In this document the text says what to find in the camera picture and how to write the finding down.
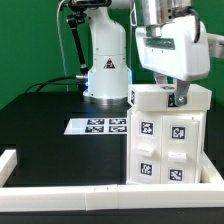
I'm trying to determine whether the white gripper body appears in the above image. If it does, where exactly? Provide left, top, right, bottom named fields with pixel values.
left=135, top=16, right=210, bottom=81

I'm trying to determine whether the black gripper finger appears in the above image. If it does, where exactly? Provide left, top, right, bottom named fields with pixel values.
left=174, top=80, right=190, bottom=107
left=154, top=73, right=168, bottom=85

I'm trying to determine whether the white cabinet box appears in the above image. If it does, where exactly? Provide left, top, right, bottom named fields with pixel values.
left=126, top=109, right=206, bottom=184

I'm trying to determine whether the white cabinet top block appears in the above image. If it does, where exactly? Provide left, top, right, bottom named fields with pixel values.
left=128, top=84, right=212, bottom=111

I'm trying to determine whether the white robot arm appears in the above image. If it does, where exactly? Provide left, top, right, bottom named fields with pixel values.
left=68, top=0, right=224, bottom=107

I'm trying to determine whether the white U-shaped fence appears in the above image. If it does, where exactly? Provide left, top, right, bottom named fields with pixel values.
left=0, top=149, right=224, bottom=212

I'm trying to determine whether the white marker base plate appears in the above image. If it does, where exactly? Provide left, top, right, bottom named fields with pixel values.
left=64, top=118, right=127, bottom=135

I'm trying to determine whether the black cable bundle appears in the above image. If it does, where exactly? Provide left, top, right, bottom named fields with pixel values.
left=25, top=75, right=89, bottom=94

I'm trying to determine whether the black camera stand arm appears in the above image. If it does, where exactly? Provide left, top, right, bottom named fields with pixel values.
left=67, top=0, right=112, bottom=75

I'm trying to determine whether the grey hanging cable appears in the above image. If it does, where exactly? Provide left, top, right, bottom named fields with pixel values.
left=56, top=0, right=70, bottom=93

